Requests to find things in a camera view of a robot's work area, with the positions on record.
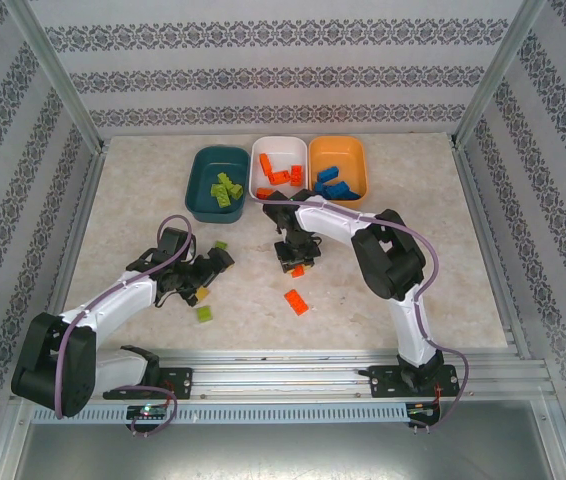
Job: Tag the blue lego brick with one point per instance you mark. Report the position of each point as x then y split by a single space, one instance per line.
328 173
354 195
339 190
322 189

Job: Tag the orange plastic container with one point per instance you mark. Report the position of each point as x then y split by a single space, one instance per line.
338 152

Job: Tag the aluminium mounting rail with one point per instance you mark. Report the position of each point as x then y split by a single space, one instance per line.
273 380

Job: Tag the small circuit board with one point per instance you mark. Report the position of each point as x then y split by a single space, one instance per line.
148 411
423 410

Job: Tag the teal plastic container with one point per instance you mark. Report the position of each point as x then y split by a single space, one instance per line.
203 175

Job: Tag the aluminium side rail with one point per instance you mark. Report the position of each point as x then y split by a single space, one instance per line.
77 235
470 185

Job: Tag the aluminium frame post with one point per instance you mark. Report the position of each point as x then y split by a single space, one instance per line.
503 65
53 65

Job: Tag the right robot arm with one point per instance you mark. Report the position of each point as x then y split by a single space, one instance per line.
333 220

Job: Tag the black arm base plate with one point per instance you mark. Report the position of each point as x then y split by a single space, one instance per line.
178 381
383 381

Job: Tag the grey metal sheet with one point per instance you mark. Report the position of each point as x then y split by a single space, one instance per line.
283 455

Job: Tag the white plastic container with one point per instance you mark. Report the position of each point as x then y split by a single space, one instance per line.
283 150

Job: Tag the orange lego brick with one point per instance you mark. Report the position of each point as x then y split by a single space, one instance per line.
296 302
297 271
278 176
264 164
265 192
296 175

